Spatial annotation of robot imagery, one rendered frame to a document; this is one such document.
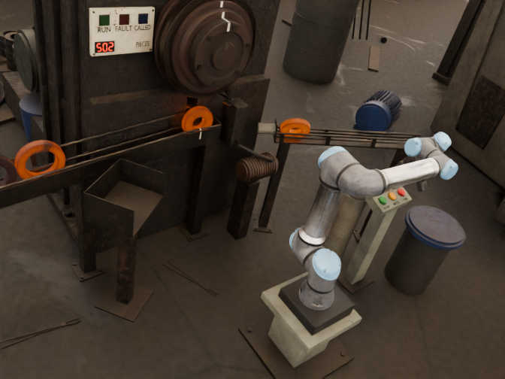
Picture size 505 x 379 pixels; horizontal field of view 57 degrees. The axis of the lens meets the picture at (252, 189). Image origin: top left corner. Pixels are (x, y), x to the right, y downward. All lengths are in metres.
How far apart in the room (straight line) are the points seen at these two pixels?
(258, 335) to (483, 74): 2.92
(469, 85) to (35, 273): 3.52
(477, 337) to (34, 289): 2.26
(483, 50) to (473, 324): 2.29
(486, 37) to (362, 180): 2.79
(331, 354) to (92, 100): 1.56
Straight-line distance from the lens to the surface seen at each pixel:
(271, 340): 2.29
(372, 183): 1.68
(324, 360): 2.31
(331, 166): 1.73
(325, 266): 1.87
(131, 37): 2.02
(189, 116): 2.20
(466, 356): 2.72
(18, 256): 2.60
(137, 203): 1.93
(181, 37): 1.94
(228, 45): 1.98
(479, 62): 4.31
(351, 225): 2.51
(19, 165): 1.97
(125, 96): 2.10
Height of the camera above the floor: 1.85
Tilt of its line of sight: 36 degrees down
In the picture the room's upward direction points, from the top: 14 degrees clockwise
